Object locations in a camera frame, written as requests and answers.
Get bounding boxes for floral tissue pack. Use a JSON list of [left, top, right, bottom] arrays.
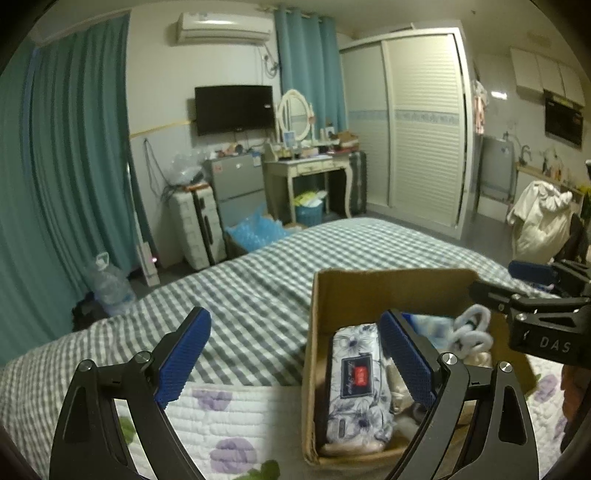
[[321, 323, 396, 457]]

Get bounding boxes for person right hand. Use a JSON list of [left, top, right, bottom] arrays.
[[561, 365, 590, 451]]

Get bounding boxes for white oval vanity mirror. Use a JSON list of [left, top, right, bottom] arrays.
[[276, 89, 312, 144]]

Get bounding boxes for clear water jug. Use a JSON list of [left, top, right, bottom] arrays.
[[86, 252, 136, 317]]

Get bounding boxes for blue waste basket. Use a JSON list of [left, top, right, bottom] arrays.
[[295, 202, 325, 228]]

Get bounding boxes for brown cardboard box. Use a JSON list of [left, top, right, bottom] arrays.
[[301, 269, 539, 479]]

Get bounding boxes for teal curtain middle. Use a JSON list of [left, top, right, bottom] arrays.
[[274, 5, 346, 132]]

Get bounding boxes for black wall television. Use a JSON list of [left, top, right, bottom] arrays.
[[194, 85, 274, 136]]

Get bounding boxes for white suitcase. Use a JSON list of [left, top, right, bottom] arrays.
[[168, 184, 228, 271]]

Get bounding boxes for blue bubble wrap bag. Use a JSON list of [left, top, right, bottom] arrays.
[[224, 212, 290, 253]]

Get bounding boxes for black range hood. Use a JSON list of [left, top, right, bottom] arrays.
[[544, 91, 584, 149]]

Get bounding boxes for blue tissue packet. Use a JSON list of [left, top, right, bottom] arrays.
[[403, 312, 454, 351]]

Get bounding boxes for white air conditioner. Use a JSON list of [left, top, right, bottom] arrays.
[[177, 12, 273, 45]]

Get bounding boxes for teal curtain left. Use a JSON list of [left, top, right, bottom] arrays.
[[1, 14, 147, 362]]

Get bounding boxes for teal curtain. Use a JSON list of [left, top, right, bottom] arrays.
[[1, 14, 147, 362], [274, 5, 346, 132]]

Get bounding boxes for grey mini fridge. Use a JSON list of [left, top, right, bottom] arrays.
[[205, 154, 269, 228]]

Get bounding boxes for white clothes pile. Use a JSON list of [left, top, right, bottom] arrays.
[[507, 180, 573, 264]]

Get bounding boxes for dark suitcase by table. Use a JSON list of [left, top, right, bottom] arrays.
[[349, 151, 368, 216]]

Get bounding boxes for grey checked bed sheet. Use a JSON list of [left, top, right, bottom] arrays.
[[1, 218, 521, 477]]

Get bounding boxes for white kitchen cabinets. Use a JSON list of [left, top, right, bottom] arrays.
[[510, 47, 586, 107]]

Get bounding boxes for white dressing table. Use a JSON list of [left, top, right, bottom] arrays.
[[262, 140, 362, 225]]

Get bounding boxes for floral quilted blanket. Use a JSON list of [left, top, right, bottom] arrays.
[[115, 356, 566, 479]]

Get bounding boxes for white sliding wardrobe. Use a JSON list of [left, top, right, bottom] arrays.
[[339, 27, 475, 239]]

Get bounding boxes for grey washing machine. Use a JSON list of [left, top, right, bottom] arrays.
[[479, 135, 515, 203]]

